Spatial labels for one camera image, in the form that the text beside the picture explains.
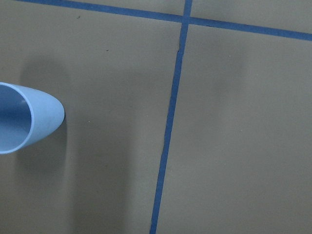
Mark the blue plastic cup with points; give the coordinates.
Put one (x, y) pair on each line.
(26, 116)

